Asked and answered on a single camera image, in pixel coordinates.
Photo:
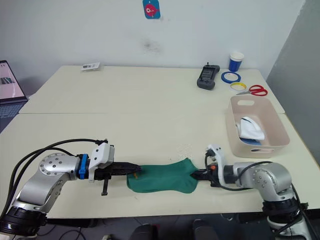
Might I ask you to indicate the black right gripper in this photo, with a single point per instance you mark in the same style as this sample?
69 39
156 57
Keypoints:
213 176

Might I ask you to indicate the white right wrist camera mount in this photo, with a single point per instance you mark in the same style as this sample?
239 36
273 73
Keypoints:
218 160

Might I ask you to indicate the black handheld controller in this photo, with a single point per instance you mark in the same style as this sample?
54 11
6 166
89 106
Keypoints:
207 76

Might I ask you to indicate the blue paper cup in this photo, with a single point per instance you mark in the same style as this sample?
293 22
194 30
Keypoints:
235 63

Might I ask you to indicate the yellow tape roll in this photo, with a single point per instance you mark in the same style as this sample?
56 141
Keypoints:
232 86

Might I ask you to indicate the green sock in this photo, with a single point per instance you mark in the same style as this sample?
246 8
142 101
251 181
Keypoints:
162 173
180 190

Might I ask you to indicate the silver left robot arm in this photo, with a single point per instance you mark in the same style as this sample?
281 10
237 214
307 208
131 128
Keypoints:
47 172

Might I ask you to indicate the dark rounded shape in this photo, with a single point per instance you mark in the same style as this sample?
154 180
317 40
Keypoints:
202 230
146 232

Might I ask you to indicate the small packaged card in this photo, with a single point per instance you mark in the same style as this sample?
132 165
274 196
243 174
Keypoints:
90 67

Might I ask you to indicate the open laptop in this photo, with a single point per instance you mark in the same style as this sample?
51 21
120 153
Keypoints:
7 82

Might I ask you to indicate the blue left wrist clamp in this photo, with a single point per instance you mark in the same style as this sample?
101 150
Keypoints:
83 167

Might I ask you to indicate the white sock with blue stripe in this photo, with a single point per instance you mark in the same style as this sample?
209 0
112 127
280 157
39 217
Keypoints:
252 131

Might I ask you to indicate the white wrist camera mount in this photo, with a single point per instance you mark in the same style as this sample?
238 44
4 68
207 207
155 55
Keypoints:
101 156
218 160

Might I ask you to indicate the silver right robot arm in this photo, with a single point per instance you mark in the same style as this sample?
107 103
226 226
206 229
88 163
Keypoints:
270 180

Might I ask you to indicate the blue tape roll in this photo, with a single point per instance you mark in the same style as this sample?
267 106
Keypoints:
223 76

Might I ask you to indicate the blue fish wall sticker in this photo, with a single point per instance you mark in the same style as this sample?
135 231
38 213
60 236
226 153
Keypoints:
151 8

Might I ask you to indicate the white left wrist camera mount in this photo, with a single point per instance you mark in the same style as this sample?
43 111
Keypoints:
101 156

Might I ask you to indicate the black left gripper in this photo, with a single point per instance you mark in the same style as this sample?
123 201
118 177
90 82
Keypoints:
106 175

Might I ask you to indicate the beige plastic storage bin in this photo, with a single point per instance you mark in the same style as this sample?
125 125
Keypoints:
277 120

